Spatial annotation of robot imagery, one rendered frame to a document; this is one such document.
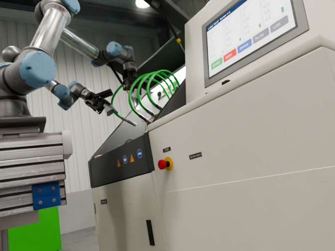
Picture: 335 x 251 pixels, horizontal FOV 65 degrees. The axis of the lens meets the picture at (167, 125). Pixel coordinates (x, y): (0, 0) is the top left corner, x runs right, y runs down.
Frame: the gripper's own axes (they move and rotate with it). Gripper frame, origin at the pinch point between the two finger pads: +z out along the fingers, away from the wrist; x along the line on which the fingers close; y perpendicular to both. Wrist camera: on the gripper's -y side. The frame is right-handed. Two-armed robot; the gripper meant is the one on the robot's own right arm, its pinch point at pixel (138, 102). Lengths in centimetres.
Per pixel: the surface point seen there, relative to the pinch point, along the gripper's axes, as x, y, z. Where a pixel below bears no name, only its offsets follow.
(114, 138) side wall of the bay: -31.0, 2.8, 13.5
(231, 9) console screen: 67, -10, -18
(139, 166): 25, 21, 39
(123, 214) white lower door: 3, 21, 59
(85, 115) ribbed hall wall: -621, -215, -198
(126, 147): 15.9, 21.4, 29.0
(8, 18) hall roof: -628, -26, -493
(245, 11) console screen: 74, -9, -12
